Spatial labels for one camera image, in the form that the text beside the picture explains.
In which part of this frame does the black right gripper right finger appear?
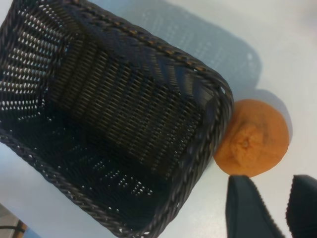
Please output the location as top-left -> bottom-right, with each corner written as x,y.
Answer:
285,175 -> 317,238

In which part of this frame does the dark brown wicker basket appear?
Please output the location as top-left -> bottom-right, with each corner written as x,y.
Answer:
0,0 -> 235,238

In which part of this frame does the orange fruit with knob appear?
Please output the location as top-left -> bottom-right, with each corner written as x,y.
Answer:
213,98 -> 290,179

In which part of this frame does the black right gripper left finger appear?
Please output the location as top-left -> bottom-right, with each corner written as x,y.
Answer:
225,175 -> 286,238

